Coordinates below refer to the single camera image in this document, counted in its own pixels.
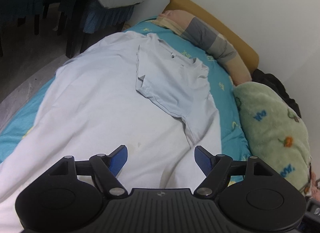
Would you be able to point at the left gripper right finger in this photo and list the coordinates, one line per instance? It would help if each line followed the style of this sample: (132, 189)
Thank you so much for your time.
(220, 168)

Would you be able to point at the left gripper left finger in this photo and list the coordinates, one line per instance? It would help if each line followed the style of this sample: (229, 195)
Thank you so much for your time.
(93, 177)

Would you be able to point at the white t-shirt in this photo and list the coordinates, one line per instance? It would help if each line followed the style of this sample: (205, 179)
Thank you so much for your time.
(174, 83)

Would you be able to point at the green fleece blanket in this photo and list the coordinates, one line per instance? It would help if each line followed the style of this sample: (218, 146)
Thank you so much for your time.
(275, 133)

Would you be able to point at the teal patterned bed sheet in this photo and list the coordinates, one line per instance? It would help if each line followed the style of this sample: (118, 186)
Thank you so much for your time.
(225, 92)

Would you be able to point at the black clothing pile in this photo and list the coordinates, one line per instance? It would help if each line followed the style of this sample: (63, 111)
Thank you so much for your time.
(275, 84)

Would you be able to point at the plaid pillow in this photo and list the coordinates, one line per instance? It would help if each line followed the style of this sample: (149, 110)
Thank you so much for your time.
(196, 31)

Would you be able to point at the blue covered chair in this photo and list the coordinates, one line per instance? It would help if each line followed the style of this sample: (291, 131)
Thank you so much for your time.
(76, 15)

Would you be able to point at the mustard yellow headboard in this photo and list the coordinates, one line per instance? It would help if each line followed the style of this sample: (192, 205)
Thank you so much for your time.
(248, 55)

